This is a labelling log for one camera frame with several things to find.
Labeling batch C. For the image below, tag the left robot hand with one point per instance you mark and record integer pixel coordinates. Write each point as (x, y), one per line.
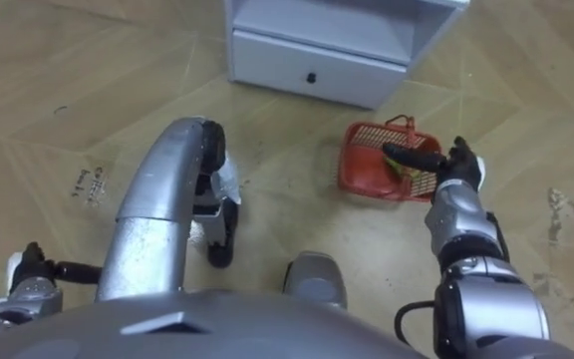
(43, 268)

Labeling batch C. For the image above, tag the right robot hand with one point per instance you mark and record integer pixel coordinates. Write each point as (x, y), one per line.
(446, 160)

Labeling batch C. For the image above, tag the green soft toy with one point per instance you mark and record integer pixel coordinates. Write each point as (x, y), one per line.
(402, 168)

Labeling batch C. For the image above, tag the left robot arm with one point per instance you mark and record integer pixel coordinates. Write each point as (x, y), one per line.
(30, 296)

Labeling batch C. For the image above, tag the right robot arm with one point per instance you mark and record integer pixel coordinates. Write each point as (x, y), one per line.
(481, 279)

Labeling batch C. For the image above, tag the red plastic basket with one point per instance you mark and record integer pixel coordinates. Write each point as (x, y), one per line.
(381, 164)

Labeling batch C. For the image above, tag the robot legs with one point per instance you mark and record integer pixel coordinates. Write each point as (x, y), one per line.
(167, 199)

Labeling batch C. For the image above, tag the white bedside cabinet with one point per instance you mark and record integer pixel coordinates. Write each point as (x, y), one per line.
(337, 45)

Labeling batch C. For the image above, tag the robot body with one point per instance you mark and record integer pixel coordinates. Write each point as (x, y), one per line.
(227, 329)

